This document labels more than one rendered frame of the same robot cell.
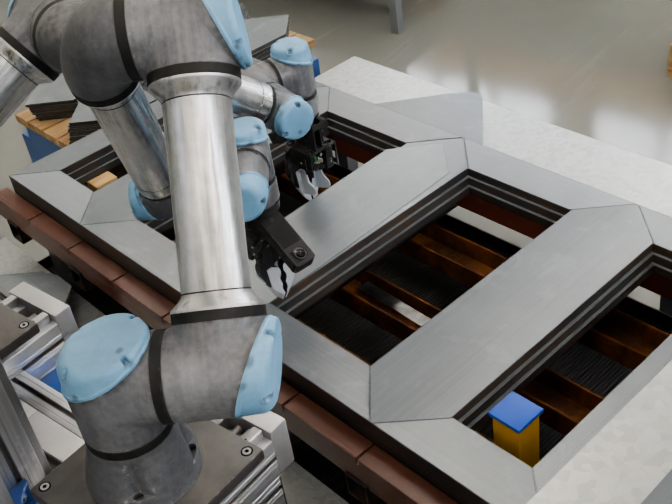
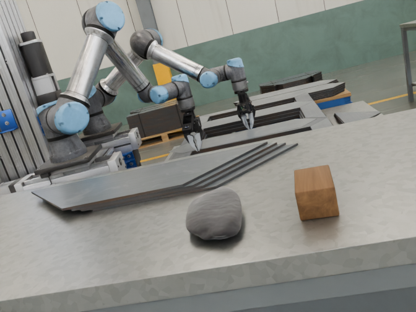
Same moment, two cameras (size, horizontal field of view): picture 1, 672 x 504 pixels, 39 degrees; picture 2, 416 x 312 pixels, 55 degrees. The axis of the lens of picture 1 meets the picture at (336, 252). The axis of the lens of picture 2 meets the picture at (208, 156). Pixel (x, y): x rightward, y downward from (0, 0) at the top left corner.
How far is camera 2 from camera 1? 1.46 m
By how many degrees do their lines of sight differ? 48
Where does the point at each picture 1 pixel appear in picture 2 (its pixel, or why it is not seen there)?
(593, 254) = not seen: hidden behind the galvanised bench
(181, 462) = (64, 150)
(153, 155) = (125, 71)
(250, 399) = (56, 122)
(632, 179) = not seen: hidden behind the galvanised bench
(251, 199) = (155, 94)
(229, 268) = (73, 85)
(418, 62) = not seen: outside the picture
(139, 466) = (51, 145)
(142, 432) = (50, 133)
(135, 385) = (44, 114)
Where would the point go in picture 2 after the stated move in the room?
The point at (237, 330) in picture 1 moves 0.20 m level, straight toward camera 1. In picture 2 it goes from (62, 101) to (12, 117)
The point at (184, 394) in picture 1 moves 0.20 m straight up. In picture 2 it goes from (49, 118) to (29, 65)
